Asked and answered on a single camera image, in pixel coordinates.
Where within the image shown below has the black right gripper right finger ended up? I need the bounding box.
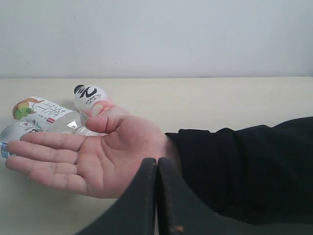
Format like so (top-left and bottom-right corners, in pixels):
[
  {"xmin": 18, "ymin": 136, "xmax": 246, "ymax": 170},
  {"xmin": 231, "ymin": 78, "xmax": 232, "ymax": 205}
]
[{"xmin": 157, "ymin": 157, "xmax": 245, "ymax": 235}]

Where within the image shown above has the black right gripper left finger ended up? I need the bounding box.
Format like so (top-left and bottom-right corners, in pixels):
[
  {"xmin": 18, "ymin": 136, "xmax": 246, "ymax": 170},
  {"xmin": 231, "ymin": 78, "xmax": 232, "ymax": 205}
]
[{"xmin": 77, "ymin": 158, "xmax": 157, "ymax": 235}]

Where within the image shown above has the peach drink bottle black cap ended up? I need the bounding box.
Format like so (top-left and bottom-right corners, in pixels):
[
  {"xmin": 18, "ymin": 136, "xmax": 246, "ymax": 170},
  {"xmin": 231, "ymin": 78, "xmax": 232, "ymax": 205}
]
[{"xmin": 74, "ymin": 85, "xmax": 129, "ymax": 119}]

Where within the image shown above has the lime drink bottle white label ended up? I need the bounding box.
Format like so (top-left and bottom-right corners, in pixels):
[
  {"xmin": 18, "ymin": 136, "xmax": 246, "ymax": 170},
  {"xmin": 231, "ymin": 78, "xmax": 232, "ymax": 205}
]
[{"xmin": 0, "ymin": 121, "xmax": 44, "ymax": 163}]

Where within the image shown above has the fruit tea bottle white label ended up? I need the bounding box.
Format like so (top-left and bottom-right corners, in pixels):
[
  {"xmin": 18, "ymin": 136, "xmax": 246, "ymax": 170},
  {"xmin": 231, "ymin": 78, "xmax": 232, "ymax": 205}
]
[{"xmin": 12, "ymin": 95, "xmax": 98, "ymax": 137}]

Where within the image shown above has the person's open hand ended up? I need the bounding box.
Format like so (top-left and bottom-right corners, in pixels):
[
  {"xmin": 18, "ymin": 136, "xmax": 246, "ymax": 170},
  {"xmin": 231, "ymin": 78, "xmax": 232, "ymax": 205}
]
[{"xmin": 5, "ymin": 115, "xmax": 176, "ymax": 199}]

